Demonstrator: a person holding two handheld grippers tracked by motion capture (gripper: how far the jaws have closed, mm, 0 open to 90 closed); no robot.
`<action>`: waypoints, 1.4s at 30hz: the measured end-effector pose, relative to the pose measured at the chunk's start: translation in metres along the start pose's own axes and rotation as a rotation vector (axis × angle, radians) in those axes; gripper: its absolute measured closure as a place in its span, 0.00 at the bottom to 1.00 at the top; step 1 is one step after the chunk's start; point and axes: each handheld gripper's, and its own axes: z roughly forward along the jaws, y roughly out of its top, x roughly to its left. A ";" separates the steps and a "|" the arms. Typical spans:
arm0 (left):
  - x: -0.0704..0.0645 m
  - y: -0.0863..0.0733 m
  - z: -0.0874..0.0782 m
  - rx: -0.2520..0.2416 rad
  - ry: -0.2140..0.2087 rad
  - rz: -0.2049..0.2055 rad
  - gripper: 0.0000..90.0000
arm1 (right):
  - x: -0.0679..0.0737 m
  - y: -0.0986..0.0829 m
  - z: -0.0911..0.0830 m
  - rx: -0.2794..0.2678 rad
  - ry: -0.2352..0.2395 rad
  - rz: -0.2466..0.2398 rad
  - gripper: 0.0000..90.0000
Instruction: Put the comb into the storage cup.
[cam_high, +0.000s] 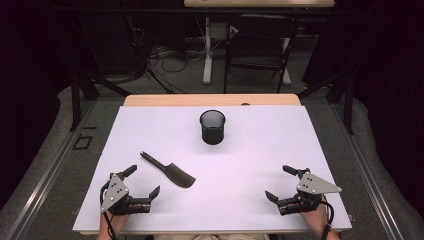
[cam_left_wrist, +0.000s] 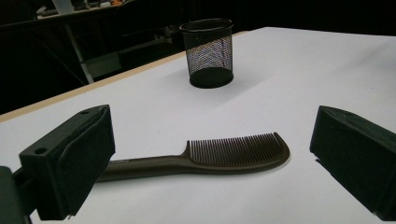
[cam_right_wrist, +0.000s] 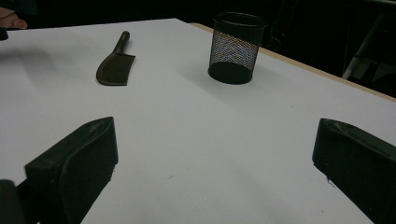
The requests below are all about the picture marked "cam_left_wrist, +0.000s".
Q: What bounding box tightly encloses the black mesh pen holder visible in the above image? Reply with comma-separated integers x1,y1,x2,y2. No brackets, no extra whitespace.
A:
179,18,234,90

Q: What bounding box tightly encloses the white table leg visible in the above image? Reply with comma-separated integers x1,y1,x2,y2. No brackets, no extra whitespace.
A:
64,23,95,84

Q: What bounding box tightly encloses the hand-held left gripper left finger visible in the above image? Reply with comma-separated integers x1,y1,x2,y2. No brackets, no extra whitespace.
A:
19,105,116,221

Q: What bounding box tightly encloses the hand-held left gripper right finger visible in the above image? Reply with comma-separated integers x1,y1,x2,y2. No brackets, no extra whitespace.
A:
309,105,396,222

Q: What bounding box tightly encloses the white table mat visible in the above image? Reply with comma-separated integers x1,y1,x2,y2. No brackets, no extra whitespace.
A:
0,26,396,224

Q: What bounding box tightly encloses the light wooden background table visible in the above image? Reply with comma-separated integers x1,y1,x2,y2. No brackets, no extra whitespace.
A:
0,0,132,32

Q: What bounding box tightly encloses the dark brown comb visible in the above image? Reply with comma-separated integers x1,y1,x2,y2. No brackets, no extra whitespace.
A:
96,132,291,183

